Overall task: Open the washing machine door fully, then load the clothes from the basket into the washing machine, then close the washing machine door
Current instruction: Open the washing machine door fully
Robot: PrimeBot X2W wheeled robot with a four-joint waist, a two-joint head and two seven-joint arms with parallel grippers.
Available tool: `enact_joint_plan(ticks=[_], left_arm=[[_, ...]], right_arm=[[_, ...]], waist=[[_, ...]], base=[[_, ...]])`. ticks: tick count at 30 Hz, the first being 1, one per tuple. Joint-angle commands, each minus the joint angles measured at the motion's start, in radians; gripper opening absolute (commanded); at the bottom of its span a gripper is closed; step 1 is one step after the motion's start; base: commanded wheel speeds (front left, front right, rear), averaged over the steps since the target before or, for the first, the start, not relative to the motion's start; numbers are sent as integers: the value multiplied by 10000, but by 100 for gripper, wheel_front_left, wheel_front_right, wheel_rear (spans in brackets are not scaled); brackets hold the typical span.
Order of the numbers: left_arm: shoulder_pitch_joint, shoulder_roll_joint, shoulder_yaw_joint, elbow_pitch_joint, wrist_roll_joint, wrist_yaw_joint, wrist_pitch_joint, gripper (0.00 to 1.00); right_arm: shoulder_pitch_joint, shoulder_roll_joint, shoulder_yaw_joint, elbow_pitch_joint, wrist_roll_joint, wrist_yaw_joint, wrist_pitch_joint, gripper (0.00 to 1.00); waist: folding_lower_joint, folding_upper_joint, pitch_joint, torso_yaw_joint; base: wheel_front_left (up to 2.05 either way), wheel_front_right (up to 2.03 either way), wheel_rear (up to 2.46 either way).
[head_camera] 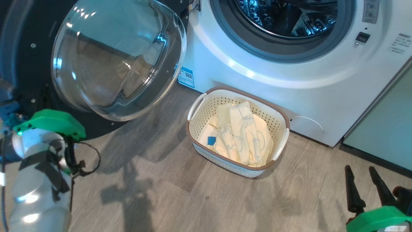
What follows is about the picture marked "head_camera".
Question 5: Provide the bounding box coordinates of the grey warning sticker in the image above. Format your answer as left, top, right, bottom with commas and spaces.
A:
363, 0, 380, 24

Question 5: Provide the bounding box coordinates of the white front-load washing machine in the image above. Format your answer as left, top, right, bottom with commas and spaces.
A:
179, 0, 412, 148

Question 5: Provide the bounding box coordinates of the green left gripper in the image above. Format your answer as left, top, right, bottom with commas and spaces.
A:
14, 109, 87, 141

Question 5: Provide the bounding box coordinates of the cream garment with blue trim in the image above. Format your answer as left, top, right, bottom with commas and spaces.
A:
197, 103, 240, 160

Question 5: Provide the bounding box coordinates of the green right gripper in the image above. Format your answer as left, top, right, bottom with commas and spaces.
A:
344, 165, 412, 232

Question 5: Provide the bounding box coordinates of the washing machine glass door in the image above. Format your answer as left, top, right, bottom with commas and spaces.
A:
0, 0, 190, 140

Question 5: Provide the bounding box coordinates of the white perforated basket brown rim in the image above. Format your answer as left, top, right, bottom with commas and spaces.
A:
186, 86, 290, 178

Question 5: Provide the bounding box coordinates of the cream printed garment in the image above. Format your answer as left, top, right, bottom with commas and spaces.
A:
229, 101, 274, 166

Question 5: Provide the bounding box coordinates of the steel washer drum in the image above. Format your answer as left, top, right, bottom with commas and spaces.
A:
234, 0, 338, 40

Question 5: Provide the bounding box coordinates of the round filter cover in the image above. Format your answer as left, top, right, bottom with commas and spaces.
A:
290, 116, 324, 137

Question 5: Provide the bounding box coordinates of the blue white energy label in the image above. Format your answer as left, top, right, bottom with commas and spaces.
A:
178, 67, 195, 88

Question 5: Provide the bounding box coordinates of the pale green plain cabinet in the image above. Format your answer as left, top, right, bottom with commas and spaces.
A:
341, 61, 412, 178

